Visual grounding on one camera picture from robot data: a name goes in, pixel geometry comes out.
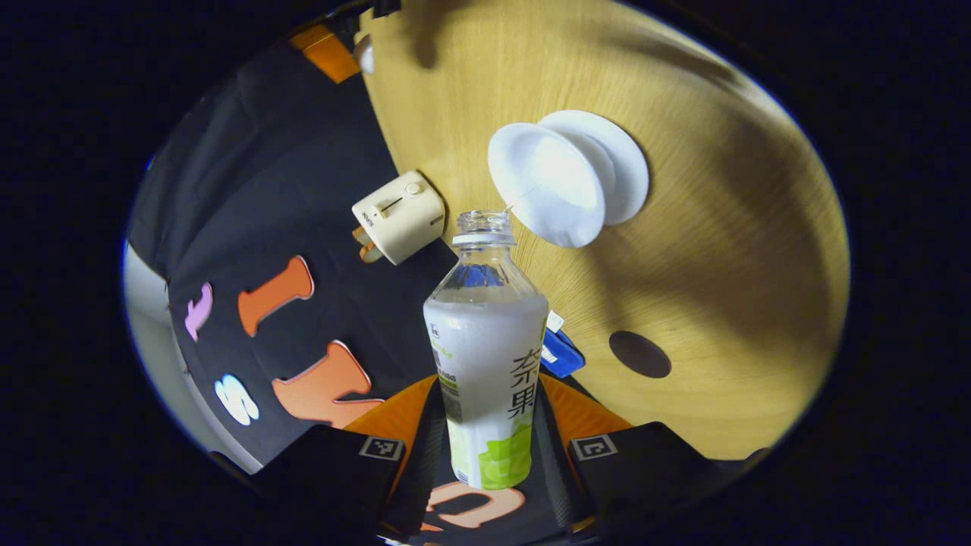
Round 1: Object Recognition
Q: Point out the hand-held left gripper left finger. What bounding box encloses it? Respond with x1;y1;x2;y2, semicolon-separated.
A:
249;374;457;544

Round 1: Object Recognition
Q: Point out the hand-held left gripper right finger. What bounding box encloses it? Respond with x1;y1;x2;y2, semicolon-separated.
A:
531;374;771;543

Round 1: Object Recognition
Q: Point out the clear water bottle green label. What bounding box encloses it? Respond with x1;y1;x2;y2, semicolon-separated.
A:
423;210;549;491

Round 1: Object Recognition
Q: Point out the dark round coaster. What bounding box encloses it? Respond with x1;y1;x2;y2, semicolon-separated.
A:
608;330;673;379

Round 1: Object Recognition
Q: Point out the white teacup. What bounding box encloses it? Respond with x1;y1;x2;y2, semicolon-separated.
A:
487;124;608;249

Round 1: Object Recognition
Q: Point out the blue folded towel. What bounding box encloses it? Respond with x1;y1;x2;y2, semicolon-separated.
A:
540;309;586;379

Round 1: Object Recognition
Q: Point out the black backdrop cloth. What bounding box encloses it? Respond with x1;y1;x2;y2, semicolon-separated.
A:
125;23;577;543

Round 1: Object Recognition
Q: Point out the white toaster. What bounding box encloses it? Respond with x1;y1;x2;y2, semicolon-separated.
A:
351;170;447;266

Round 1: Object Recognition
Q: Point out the white saucer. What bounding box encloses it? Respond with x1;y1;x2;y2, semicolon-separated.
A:
539;110;651;226

